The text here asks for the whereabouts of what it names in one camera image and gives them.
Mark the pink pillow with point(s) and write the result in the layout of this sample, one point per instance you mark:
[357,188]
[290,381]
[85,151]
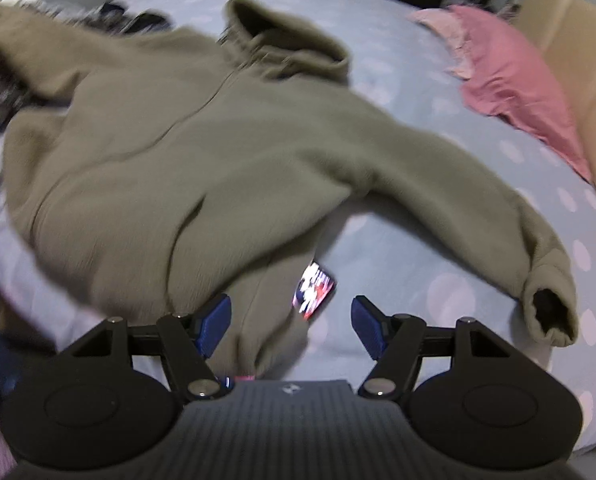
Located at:
[512,80]

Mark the light pink cloth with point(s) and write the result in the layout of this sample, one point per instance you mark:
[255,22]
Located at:
[442,25]

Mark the bed with polka-dot sheet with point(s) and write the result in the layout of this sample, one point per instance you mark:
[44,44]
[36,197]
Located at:
[427,240]

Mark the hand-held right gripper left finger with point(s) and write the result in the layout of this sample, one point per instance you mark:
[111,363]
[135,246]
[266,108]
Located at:
[213,325]

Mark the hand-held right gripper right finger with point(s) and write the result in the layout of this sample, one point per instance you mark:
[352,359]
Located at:
[370,327]

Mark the smartphone with lit screen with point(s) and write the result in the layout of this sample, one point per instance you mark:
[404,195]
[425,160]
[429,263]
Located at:
[314,290]

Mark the beige padded headboard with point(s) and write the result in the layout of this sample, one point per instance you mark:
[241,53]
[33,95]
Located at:
[587,85]

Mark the olive fleece jacket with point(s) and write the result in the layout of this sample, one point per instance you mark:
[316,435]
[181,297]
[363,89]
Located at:
[178,160]

